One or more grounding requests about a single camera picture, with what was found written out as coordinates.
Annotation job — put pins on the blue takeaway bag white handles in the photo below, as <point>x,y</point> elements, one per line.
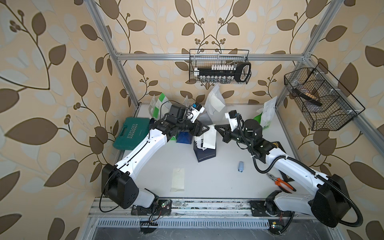
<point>184,136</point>

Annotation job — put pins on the green white cool tea bag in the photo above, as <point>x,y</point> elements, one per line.
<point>164,105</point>

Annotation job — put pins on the back wire basket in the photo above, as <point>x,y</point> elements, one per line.
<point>207,57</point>

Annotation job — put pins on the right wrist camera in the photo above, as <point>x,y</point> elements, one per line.
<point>232,118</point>

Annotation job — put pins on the orange handled pliers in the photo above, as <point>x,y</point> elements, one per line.
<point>284,186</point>

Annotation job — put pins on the black socket set holder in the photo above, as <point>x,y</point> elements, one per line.
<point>237,73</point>

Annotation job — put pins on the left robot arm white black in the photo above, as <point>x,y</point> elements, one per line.
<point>118,181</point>

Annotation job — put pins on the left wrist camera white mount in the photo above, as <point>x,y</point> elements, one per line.
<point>194,111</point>

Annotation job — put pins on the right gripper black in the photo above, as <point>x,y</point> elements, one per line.
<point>226,133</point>

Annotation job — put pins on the light blue stapler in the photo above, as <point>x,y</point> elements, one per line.
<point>241,167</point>

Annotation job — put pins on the white bag back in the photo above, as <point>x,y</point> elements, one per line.
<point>215,101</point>

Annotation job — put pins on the green plastic tool case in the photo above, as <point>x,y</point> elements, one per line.
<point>133,132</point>

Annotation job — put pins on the black yellow-labelled device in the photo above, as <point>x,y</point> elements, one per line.
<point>285,177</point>

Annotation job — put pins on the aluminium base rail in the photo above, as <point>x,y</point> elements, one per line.
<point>192,207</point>

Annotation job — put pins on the wire basket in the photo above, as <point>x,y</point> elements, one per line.
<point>207,57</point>
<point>339,107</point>

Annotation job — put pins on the right wire basket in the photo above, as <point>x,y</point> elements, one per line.
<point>339,107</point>

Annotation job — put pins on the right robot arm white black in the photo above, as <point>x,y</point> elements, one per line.
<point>327,200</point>

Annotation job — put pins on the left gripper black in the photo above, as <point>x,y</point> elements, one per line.
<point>196,128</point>

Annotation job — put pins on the object in right basket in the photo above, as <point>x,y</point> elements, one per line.
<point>306,99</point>

